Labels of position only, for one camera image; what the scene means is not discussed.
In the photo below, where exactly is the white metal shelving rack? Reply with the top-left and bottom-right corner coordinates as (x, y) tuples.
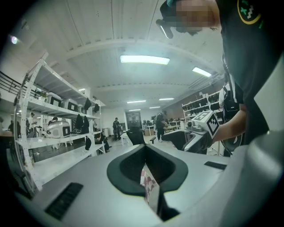
(13, 52), (107, 192)

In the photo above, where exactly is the person's black shirt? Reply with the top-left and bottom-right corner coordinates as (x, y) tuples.
(216, 0), (284, 145)

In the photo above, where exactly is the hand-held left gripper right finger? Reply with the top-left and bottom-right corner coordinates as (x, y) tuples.
(145, 144), (231, 221)

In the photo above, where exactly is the black office chair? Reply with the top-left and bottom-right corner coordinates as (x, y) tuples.
(126, 125), (157, 146)

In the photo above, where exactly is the black head-mounted camera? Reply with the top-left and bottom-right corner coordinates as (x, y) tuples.
(155, 0), (178, 39)

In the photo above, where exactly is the white rounded carrier case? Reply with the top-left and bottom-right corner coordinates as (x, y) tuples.
(46, 119), (71, 138)

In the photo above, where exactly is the black metal railing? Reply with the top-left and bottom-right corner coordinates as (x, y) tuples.
(0, 70), (27, 100)

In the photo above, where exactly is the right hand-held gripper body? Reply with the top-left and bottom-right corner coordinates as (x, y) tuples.
(185, 110), (220, 155)

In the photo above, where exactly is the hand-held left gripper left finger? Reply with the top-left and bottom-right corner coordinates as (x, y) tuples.
(33, 144), (159, 222)

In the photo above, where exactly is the black display board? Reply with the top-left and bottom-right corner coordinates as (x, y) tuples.
(125, 110), (142, 131)

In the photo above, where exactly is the person's head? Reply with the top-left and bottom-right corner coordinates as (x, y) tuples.
(159, 0), (222, 36)

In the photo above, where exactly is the white shelf with dark items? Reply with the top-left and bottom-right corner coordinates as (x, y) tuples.
(181, 90), (224, 125)

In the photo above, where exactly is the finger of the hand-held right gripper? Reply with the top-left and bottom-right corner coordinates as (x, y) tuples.
(183, 132), (202, 153)
(162, 130), (191, 151)

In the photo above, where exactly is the person's right forearm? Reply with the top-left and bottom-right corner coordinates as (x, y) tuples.
(213, 104), (248, 142)

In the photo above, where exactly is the striped lanyard strap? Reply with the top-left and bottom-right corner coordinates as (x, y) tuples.
(221, 50), (239, 105)

